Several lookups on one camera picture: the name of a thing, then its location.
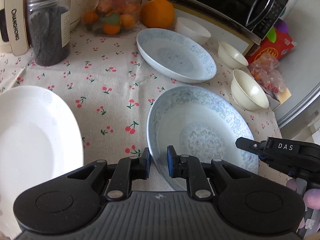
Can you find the cream air fryer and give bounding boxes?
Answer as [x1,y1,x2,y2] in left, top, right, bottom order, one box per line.
[1,0,81,56]

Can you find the black microwave oven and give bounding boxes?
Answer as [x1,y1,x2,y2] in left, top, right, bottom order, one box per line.
[151,0,290,42]

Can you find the white gold-edged stand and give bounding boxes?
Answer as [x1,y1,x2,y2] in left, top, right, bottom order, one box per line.
[141,0,262,55]

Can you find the clear jar dark contents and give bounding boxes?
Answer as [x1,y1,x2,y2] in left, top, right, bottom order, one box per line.
[26,0,71,67]

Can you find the red gift box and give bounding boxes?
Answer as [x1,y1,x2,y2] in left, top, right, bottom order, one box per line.
[246,27,296,64]

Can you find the cherry print tablecloth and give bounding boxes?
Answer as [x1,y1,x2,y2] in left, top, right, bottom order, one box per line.
[0,21,283,240]

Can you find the plastic bag of fruit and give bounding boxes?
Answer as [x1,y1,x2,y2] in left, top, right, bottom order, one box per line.
[248,52,287,93]

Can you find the cream bowl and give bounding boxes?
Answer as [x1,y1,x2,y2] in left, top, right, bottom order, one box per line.
[217,41,248,69]
[231,69,269,111]

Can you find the blue patterned plate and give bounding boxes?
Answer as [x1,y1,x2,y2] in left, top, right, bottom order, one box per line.
[146,86,259,191]
[136,28,217,83]

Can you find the glass jar of tangerines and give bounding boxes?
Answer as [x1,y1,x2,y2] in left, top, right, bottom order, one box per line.
[77,0,140,37]

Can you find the white ceramic bowl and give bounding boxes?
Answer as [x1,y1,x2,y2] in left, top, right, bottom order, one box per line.
[175,17,212,45]

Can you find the white refrigerator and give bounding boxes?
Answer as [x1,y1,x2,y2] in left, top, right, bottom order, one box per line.
[274,0,319,131]

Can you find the large orange on table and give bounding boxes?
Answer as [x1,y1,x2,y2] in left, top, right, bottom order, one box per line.
[140,0,175,29]

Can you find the plain white plate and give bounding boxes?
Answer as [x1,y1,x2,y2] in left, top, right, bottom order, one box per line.
[1,86,84,239]

